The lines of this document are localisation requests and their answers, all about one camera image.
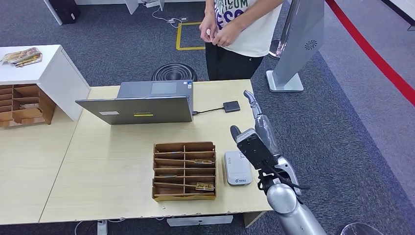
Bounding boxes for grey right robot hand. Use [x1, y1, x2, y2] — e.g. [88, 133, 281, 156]
[230, 90, 280, 160]

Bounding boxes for person's left hand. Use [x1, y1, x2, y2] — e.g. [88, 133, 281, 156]
[212, 20, 244, 47]

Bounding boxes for person's right hand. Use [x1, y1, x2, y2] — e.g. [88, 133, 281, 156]
[199, 14, 218, 44]

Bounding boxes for grey white card reader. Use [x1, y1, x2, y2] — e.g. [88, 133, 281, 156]
[224, 150, 253, 187]

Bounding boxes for person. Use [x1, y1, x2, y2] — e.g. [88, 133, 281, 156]
[198, 0, 286, 82]

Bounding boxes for wooden slotted card organiser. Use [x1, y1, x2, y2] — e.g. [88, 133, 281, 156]
[151, 141, 217, 202]

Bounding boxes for small black square device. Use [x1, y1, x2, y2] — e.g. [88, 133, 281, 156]
[223, 100, 241, 114]

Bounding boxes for chrome stanchion base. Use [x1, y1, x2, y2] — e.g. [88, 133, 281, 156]
[268, 39, 282, 60]

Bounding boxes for black round stool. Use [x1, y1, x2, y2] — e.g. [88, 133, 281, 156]
[151, 63, 198, 82]

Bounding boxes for grey kiosk stand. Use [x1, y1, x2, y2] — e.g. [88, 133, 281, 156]
[266, 0, 325, 93]

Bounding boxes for wooden desk leg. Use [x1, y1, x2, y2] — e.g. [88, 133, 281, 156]
[243, 211, 267, 229]

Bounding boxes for grey laptop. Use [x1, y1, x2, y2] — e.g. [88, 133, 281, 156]
[75, 80, 194, 125]

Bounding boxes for long grey power strip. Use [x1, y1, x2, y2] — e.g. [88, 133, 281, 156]
[166, 215, 234, 228]

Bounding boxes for round transparent dome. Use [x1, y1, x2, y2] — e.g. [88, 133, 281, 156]
[340, 223, 387, 235]

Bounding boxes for black box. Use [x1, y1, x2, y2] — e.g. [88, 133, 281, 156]
[48, 0, 82, 25]

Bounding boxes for white cabinet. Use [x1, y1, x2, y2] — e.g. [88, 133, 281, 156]
[0, 45, 91, 122]

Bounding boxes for stack of printed cards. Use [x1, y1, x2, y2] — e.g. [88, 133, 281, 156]
[0, 47, 42, 69]

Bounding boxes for wooden pigeonhole shelf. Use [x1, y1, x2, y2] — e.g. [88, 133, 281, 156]
[0, 85, 56, 129]

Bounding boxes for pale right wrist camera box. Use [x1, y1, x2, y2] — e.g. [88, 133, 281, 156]
[236, 128, 279, 171]

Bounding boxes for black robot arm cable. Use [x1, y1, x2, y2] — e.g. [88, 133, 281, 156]
[257, 162, 309, 192]

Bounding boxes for black device cable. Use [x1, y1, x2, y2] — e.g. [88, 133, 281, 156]
[192, 107, 225, 116]

